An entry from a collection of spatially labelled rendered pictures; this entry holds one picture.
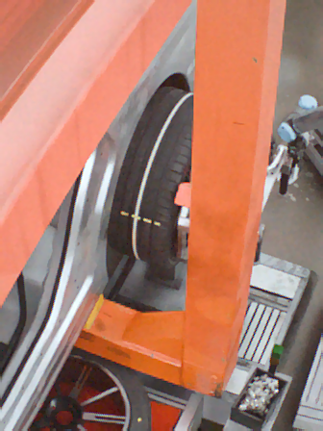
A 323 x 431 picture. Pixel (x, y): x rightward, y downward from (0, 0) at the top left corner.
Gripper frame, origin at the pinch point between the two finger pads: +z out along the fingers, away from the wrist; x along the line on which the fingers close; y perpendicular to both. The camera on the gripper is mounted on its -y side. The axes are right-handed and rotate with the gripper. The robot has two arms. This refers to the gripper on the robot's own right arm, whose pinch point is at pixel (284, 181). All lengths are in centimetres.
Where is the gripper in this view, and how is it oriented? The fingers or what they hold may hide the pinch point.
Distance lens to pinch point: 342.0
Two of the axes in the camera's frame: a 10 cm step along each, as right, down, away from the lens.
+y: -0.1, -6.0, -8.0
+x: 9.2, 3.0, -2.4
